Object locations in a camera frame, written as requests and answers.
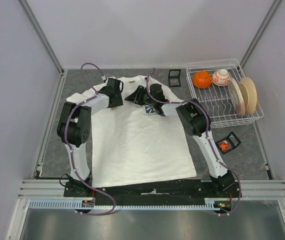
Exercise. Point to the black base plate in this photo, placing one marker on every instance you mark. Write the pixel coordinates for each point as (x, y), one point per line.
(153, 195)

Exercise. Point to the black square box near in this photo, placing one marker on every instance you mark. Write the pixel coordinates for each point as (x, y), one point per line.
(233, 141)

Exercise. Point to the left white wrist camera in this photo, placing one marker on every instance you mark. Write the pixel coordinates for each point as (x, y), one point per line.
(104, 78)

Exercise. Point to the white wire dish rack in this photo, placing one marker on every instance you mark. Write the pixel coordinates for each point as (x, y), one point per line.
(215, 99)

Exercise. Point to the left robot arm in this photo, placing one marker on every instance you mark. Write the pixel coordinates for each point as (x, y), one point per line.
(74, 128)

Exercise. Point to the aluminium frame rail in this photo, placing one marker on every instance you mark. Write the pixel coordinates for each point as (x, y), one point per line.
(203, 189)

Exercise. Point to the red orange brooch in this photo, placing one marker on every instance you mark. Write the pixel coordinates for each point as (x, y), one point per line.
(224, 146)

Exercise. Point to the beige plate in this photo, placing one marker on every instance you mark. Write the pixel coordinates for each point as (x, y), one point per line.
(249, 94)

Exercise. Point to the white bowl orange circles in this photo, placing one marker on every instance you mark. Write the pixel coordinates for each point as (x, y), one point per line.
(221, 77)

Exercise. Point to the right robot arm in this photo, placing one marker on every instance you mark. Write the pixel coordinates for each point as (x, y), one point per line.
(196, 123)

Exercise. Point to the black square box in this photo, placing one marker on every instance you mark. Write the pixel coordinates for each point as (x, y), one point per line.
(233, 141)
(174, 79)

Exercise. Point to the white plate pink rim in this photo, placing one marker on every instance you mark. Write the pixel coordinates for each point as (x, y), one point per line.
(236, 97)

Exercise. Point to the black square box far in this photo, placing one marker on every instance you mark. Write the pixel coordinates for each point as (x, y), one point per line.
(174, 79)

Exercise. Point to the white t-shirt with flower print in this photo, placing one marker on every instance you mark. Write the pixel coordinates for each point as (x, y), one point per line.
(131, 144)

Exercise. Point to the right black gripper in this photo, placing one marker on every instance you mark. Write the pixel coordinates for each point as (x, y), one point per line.
(135, 97)

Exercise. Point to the light blue cable duct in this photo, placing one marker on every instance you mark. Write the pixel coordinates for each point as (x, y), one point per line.
(78, 204)

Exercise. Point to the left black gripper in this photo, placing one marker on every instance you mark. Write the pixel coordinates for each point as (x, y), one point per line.
(119, 101)

